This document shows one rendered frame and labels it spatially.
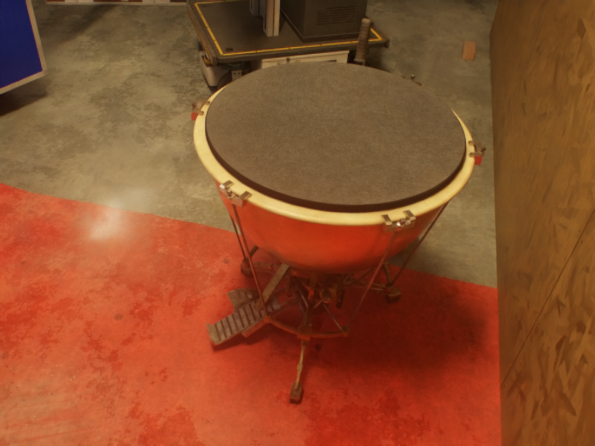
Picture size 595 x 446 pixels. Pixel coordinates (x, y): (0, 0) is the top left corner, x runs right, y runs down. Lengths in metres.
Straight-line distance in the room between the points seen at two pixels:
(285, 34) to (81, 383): 1.97
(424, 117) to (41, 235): 1.54
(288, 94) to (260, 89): 0.08
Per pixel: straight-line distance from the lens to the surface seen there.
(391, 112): 1.56
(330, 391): 1.88
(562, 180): 1.78
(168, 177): 2.60
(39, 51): 3.10
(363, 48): 1.84
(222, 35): 3.07
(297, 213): 1.23
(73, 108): 3.17
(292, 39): 3.05
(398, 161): 1.38
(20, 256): 2.38
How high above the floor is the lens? 1.59
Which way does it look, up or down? 41 degrees down
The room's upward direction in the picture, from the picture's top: 5 degrees clockwise
